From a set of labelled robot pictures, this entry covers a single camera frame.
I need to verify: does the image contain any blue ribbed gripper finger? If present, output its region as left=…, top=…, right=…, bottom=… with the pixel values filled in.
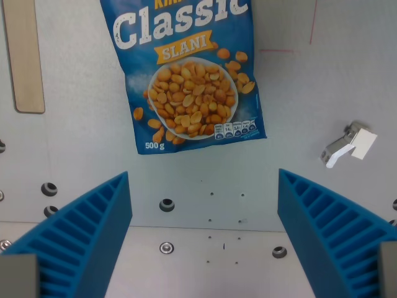
left=277, top=168, right=397, bottom=298
left=0, top=171, right=133, bottom=298

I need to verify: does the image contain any grey metal connector part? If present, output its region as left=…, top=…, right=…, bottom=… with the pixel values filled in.
left=319, top=120, right=379, bottom=169

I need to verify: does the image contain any light wooden board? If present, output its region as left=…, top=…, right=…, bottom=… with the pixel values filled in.
left=1, top=0, right=46, bottom=114

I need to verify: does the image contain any blue peanut bag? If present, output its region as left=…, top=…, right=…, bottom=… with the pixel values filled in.
left=99, top=0, right=268, bottom=155

